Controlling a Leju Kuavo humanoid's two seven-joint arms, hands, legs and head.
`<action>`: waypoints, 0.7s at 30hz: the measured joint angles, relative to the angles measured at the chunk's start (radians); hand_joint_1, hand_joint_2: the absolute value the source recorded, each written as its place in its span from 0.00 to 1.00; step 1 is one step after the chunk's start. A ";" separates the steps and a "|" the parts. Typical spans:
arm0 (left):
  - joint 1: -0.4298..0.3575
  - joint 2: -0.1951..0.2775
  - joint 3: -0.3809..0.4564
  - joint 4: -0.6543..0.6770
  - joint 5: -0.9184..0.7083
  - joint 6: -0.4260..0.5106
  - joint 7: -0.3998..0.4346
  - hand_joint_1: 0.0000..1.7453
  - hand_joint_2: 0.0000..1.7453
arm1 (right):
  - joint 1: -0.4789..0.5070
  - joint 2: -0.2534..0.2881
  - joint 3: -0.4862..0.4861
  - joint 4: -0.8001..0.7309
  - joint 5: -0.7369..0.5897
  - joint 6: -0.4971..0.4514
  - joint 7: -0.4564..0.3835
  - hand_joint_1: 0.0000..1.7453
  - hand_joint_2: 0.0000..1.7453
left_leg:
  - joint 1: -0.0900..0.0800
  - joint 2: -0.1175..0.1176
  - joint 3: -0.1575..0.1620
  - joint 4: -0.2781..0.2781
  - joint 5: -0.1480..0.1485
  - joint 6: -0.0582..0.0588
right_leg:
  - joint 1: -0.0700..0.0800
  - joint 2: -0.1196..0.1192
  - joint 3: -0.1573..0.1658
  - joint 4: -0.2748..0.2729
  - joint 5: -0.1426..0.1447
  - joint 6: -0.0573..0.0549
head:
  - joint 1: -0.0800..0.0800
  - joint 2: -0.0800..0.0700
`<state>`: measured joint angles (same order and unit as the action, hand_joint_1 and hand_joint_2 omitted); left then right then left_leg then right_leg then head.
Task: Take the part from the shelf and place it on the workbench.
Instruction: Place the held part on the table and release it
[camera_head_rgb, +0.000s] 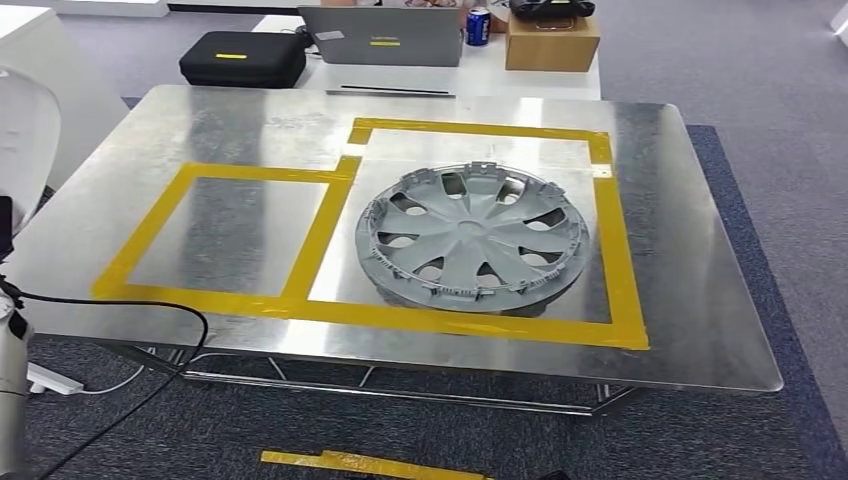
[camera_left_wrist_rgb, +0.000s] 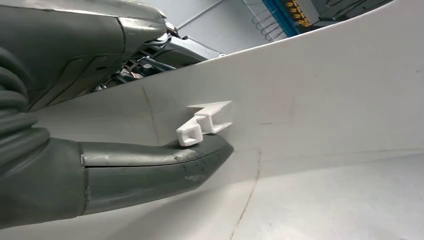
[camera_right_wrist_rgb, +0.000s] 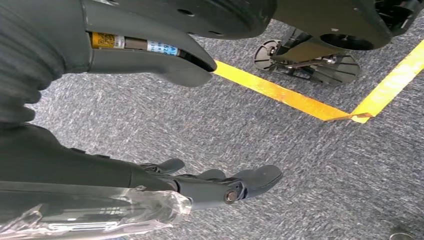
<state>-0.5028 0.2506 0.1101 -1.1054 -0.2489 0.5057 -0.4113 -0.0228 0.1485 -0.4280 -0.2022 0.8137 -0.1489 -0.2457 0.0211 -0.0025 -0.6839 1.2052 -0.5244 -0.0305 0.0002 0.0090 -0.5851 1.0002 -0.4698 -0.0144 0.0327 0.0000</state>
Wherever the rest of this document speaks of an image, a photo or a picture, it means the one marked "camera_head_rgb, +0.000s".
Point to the white plastic car body part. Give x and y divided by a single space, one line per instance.
30 132

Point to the stainless steel workbench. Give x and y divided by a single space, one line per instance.
86 86
689 265

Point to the grey plastic hubcap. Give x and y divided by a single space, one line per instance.
464 232

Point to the yellow tape outline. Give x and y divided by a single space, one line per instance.
464 326

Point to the white table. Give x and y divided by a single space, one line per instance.
484 73

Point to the grey laptop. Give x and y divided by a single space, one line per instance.
344 50

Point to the blue drink can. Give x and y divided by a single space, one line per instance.
478 26

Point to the yellow floor tape strip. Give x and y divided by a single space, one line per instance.
371 464

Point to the small brown box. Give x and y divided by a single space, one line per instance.
499 20

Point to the cardboard box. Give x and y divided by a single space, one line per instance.
553 46

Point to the black zip case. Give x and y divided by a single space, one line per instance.
242 66

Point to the black bag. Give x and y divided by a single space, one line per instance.
550 8

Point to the white plinth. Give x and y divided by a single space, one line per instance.
841 23

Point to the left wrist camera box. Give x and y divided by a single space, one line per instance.
5 225

